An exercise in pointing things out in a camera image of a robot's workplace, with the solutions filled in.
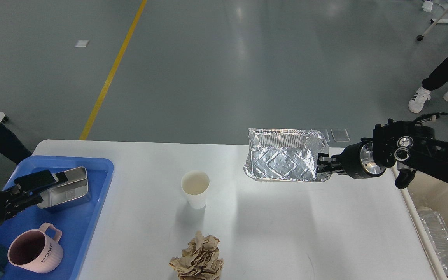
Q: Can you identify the steel rectangular container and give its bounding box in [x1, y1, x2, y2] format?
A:
[37, 166, 92, 213]

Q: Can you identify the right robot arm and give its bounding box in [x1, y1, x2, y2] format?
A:
[316, 112, 448, 189]

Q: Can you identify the clear floor plate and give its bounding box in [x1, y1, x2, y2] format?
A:
[331, 129, 351, 142]
[320, 129, 331, 142]

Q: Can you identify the white paper cup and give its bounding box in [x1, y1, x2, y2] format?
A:
[181, 170, 210, 209]

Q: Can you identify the blue plastic tray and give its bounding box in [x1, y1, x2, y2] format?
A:
[0, 156, 114, 280]

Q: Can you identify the aluminium foil tray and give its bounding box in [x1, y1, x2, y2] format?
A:
[243, 128, 331, 182]

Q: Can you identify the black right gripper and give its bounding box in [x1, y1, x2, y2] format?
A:
[317, 142, 386, 179]

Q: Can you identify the pink ribbed mug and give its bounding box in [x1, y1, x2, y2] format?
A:
[7, 222, 64, 274]

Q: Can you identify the right clear floor plate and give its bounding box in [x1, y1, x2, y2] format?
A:
[331, 129, 351, 142]

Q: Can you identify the brown paper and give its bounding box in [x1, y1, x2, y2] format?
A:
[169, 231, 224, 280]

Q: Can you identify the left clear floor plate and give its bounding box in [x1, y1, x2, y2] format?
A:
[320, 129, 331, 142]

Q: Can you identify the foil tray in bin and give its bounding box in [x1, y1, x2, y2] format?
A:
[417, 206, 448, 276]

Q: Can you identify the beige plastic bin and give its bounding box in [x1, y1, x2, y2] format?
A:
[401, 172, 448, 280]

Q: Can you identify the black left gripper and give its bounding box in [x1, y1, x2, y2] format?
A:
[0, 170, 69, 226]

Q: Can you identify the dark seated person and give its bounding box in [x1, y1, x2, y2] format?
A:
[0, 122, 32, 165]

